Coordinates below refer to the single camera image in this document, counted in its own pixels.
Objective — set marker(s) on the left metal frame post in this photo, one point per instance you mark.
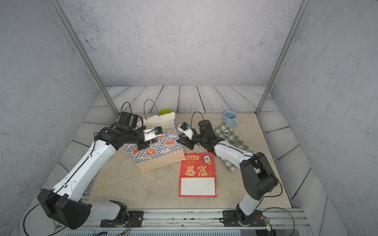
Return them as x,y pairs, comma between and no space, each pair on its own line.
68,28

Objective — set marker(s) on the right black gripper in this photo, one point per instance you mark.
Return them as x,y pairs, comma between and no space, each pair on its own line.
188,142

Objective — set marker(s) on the light blue mug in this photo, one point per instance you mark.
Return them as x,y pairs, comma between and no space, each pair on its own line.
230,118

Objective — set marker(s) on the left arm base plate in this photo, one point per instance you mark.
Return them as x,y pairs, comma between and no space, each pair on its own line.
133,219

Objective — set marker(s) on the red and white paper bag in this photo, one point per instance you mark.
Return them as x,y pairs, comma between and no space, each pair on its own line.
197,174

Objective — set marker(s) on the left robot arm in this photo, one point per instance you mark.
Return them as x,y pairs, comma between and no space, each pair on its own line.
63,202

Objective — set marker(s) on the green bowl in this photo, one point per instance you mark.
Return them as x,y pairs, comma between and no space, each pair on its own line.
164,112

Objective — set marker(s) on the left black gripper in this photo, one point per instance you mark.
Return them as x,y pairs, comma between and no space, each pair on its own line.
145,145

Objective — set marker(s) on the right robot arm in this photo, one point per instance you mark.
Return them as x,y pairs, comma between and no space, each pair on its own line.
257,175

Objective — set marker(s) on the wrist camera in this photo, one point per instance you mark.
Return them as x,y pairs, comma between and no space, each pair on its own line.
153,133
186,131

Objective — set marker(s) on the metal frame post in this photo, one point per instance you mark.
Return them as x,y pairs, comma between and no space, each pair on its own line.
300,15
68,28

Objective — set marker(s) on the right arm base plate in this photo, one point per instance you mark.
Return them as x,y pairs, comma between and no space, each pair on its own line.
233,218

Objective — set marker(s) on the right metal frame post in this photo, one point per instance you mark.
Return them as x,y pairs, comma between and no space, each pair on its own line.
300,15

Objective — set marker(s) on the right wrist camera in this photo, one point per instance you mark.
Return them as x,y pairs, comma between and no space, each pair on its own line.
186,131

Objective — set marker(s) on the blue checkered paper bag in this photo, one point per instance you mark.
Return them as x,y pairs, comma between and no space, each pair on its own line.
163,150

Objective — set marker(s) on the green checkered cloth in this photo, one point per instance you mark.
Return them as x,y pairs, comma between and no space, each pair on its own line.
225,131

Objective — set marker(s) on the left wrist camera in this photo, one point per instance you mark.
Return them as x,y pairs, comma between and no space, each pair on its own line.
153,133

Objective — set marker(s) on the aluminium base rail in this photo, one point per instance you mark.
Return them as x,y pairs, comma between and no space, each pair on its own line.
202,222

